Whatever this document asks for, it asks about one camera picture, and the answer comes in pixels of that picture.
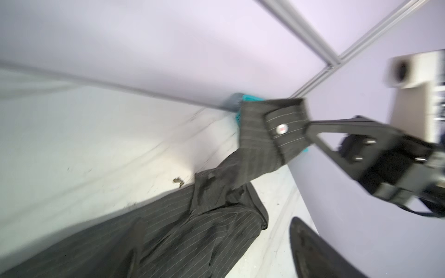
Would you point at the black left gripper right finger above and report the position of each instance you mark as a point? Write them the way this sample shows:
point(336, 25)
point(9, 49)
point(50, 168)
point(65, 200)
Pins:
point(315, 258)

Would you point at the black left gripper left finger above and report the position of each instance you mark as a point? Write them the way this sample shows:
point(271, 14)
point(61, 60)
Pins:
point(120, 257)

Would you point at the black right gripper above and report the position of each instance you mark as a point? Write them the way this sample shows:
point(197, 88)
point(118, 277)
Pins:
point(404, 171)

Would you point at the dark grey pinstriped shirt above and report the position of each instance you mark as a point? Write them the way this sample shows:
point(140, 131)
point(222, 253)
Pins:
point(200, 231)

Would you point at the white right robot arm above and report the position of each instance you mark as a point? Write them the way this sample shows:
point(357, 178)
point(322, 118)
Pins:
point(419, 104)

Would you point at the teal plastic basket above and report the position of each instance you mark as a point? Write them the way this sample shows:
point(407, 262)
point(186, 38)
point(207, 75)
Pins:
point(273, 126)

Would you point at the aluminium frame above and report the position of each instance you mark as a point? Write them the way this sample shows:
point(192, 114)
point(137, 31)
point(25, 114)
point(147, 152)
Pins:
point(200, 51)

